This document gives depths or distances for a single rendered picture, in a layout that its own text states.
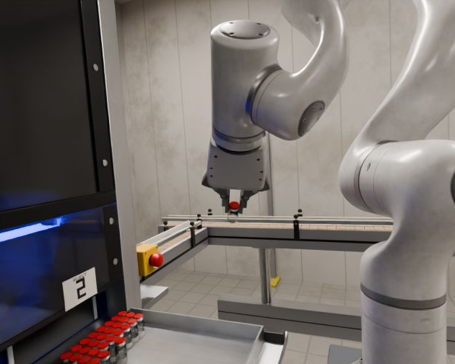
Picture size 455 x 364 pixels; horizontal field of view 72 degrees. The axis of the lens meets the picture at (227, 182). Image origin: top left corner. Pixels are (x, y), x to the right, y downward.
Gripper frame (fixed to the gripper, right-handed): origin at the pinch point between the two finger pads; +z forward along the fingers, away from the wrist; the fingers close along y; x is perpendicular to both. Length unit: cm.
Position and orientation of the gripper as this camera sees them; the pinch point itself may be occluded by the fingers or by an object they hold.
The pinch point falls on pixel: (234, 201)
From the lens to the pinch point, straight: 59.9
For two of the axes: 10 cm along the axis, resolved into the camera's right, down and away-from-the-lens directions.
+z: -0.3, 6.9, 7.2
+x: -0.7, 7.2, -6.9
